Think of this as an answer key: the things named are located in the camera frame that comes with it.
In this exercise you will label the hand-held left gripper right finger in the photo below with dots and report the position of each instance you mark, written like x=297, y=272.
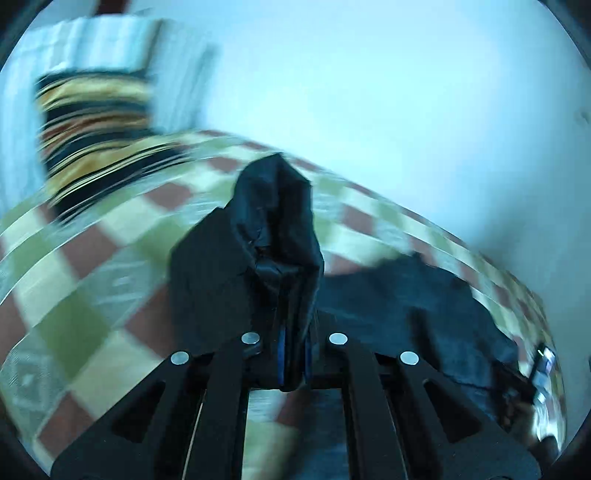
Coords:
x=306, y=364

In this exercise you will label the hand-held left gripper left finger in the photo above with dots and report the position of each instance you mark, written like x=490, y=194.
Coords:
x=280, y=357

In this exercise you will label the black garment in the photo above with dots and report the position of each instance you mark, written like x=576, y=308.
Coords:
x=277, y=221

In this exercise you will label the checkered bed sheet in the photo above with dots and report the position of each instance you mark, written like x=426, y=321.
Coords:
x=101, y=277

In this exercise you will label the striped yellow black pillow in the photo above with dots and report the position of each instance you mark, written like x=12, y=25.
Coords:
x=92, y=129

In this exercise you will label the white pleated curtain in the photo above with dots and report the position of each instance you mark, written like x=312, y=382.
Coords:
x=115, y=41

